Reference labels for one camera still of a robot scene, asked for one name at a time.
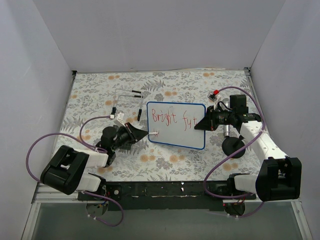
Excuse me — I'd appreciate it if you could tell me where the blue framed whiteboard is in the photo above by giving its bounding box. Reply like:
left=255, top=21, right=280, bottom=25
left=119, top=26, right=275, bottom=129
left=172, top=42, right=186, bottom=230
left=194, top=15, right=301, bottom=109
left=146, top=101, right=206, bottom=150

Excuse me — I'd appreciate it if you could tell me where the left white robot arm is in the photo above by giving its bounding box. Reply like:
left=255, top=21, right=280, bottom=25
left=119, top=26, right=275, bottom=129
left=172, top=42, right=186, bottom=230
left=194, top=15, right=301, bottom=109
left=40, top=122, right=149, bottom=200

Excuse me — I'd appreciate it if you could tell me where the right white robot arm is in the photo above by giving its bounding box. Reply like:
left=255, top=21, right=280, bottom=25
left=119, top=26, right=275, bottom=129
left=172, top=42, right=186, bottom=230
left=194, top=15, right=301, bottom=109
left=194, top=94, right=302, bottom=202

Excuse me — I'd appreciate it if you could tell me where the grey studded baseplate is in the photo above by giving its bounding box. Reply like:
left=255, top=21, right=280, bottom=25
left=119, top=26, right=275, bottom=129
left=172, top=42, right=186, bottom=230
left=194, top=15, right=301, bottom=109
left=119, top=143, right=132, bottom=151

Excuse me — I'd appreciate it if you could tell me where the silver metal cylinder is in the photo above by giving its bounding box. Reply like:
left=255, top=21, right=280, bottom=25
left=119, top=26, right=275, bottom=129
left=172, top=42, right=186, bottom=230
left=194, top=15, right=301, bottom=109
left=223, top=98, right=232, bottom=138

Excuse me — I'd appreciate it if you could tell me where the black round stand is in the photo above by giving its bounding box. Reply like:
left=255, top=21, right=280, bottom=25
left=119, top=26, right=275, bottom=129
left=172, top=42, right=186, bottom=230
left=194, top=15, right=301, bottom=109
left=222, top=136, right=245, bottom=156

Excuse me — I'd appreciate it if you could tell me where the floral tablecloth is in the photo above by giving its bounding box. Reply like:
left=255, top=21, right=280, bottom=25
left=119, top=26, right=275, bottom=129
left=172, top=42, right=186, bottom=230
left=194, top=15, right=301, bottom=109
left=55, top=70, right=261, bottom=182

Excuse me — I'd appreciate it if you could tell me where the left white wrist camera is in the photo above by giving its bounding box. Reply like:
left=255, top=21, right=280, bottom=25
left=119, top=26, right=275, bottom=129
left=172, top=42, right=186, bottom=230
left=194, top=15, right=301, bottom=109
left=109, top=111, right=125, bottom=127

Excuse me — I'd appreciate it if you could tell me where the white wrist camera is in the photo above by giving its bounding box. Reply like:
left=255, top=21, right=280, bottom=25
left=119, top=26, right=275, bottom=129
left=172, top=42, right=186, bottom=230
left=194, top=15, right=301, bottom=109
left=208, top=90, right=221, bottom=103
left=109, top=111, right=125, bottom=127

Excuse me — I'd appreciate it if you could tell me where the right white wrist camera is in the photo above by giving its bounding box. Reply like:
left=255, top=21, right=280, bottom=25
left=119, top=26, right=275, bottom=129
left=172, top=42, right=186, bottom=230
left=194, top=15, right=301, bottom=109
left=208, top=90, right=221, bottom=103

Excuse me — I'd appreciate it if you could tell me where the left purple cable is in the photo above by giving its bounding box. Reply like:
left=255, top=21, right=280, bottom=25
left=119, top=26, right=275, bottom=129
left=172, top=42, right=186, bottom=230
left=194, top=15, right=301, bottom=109
left=25, top=114, right=125, bottom=227

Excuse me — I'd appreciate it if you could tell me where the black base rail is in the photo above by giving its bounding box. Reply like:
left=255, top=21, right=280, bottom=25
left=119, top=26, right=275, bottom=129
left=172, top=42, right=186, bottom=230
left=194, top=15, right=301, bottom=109
left=77, top=180, right=257, bottom=215

